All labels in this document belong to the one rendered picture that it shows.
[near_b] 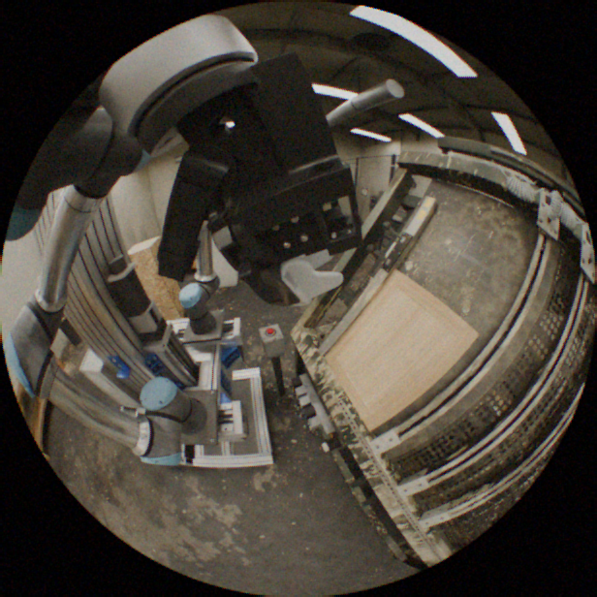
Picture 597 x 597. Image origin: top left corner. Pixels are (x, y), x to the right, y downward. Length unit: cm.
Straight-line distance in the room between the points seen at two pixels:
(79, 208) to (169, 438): 50
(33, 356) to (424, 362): 103
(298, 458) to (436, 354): 134
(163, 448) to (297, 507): 134
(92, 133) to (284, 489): 180
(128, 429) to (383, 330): 89
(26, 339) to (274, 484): 165
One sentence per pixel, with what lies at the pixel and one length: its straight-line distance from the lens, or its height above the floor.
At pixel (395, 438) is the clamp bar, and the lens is 75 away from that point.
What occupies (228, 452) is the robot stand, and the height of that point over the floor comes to 23.
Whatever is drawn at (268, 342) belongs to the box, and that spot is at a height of 92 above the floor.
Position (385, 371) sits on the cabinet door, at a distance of 77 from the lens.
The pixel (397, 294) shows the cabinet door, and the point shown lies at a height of 129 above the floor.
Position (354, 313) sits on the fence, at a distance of 83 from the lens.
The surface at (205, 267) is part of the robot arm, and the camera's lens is 89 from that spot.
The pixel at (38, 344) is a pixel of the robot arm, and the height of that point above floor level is 159.
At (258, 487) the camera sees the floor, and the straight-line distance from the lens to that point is 173.
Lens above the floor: 168
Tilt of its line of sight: 38 degrees down
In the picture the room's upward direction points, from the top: straight up
